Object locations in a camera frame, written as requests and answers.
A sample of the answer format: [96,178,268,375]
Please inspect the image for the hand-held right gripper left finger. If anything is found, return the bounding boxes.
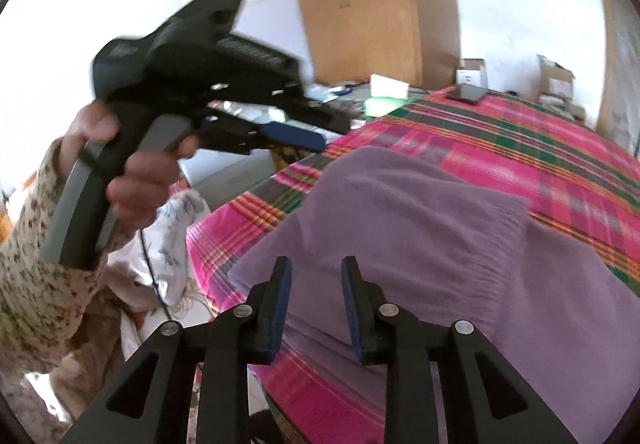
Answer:
[60,256,292,444]

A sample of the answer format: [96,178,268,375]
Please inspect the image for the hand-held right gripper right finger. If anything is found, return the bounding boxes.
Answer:
[341,255,581,444]

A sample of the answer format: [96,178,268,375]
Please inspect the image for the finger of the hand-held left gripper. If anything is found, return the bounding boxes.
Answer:
[199,115,327,157]
[279,95,352,136]

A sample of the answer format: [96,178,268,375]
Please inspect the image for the purple fleece pants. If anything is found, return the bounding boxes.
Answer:
[227,146,640,444]

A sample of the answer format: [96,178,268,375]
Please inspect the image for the person's left forearm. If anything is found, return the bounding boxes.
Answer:
[0,139,136,361]

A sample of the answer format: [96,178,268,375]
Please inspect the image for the person's left hand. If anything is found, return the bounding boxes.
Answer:
[62,101,199,228]

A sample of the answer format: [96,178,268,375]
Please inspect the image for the glass topped bedside table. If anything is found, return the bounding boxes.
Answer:
[210,83,382,135]

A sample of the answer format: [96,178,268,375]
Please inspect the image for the green tissue pack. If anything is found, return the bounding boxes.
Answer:
[364,95,407,118]

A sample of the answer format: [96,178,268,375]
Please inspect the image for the white tissue box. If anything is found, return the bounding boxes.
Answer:
[369,74,411,97]

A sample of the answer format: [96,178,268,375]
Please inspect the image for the white drawer cabinet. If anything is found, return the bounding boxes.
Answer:
[180,151,282,211]

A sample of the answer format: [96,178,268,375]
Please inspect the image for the floral white quilt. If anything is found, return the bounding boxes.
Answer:
[107,189,212,311]

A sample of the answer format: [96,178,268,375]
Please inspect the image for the wooden wardrobe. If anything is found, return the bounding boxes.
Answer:
[280,0,462,90]

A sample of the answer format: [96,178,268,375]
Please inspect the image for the dark smartphone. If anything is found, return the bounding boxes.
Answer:
[445,84,489,105]

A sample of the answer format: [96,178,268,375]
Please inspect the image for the white cardboard box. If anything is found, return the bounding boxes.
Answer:
[456,58,488,87]

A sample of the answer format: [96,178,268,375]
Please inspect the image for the pink green plaid blanket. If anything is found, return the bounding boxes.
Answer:
[185,88,640,444]

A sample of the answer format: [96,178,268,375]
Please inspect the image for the brown cardboard box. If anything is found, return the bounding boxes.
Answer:
[537,55,576,97]

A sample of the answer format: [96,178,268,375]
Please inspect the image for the flat box under cardboard box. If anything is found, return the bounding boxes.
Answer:
[540,94,587,121]

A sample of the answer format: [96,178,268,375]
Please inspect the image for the clear plastic door curtain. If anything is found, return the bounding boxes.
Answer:
[612,0,640,151]

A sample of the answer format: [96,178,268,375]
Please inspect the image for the black cable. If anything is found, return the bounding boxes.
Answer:
[139,225,174,321]

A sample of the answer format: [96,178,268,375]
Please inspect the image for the wooden door frame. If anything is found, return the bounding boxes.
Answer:
[590,0,632,135]

